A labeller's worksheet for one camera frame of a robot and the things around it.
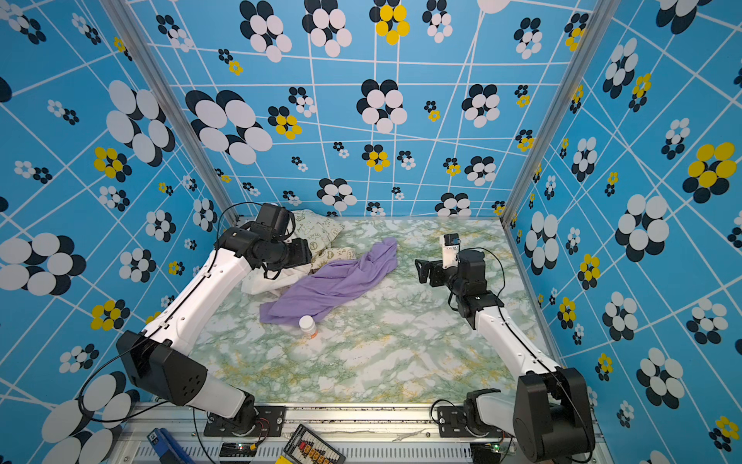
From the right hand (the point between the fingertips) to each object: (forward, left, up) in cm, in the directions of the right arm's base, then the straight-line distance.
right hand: (433, 259), depth 85 cm
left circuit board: (-45, +52, -20) cm, 72 cm away
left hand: (-2, +37, +6) cm, 37 cm away
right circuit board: (-45, -10, -19) cm, 50 cm away
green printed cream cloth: (+20, +39, -9) cm, 44 cm away
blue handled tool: (-46, +66, -13) cm, 81 cm away
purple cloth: (-1, +33, -13) cm, 35 cm away
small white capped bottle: (-16, +37, -11) cm, 42 cm away
